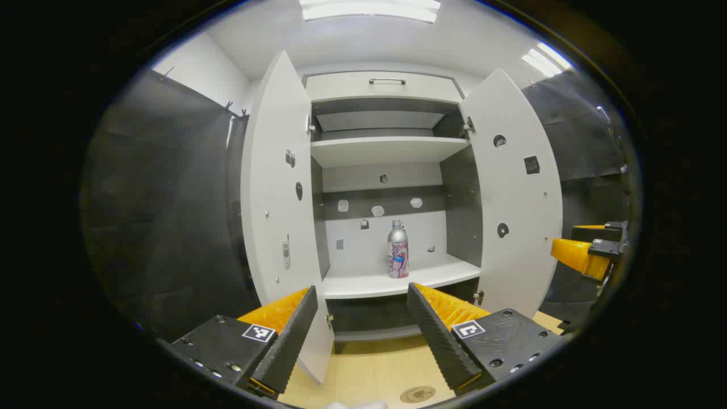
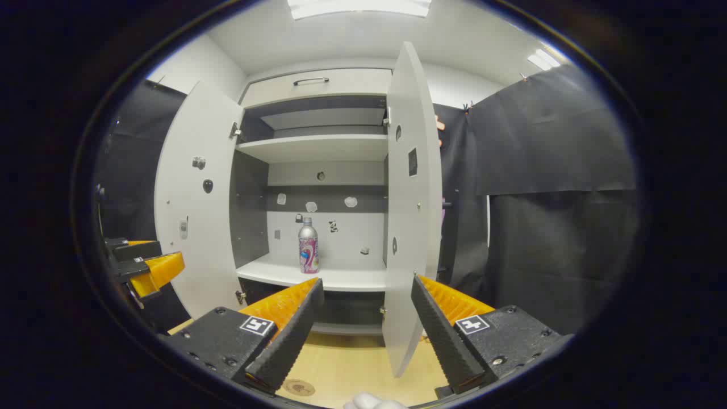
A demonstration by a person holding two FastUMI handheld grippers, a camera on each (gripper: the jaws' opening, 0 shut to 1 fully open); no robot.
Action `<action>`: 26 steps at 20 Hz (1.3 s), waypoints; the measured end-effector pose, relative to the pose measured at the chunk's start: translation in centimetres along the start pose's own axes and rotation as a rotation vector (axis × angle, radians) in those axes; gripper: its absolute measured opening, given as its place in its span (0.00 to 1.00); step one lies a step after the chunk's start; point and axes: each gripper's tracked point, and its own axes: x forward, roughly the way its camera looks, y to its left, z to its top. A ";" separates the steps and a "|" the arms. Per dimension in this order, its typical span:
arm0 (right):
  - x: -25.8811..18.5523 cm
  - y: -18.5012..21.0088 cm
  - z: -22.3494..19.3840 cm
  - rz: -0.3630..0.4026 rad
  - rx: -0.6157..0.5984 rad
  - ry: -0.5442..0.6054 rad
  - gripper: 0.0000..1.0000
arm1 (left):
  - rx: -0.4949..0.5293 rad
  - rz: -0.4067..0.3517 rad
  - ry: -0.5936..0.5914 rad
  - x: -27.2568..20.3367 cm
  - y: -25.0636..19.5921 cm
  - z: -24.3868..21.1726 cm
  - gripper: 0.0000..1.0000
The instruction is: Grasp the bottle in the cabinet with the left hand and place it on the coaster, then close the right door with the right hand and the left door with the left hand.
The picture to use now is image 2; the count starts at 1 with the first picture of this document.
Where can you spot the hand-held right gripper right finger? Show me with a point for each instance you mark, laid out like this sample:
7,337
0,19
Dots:
443,335

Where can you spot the silver bottle with colourful label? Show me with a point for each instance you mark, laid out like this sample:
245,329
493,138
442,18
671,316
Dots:
308,250

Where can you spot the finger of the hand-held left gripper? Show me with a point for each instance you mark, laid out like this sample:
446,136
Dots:
162,271
136,251

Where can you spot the black backdrop cloth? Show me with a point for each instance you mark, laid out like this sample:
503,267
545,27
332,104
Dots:
136,159
539,142

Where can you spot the white cabinet door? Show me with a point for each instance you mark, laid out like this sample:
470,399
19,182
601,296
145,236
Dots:
409,227
193,227

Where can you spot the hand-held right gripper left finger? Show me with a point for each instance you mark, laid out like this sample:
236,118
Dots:
289,341

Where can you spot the white and grey cabinet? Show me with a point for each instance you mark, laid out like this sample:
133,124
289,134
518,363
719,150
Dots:
318,147

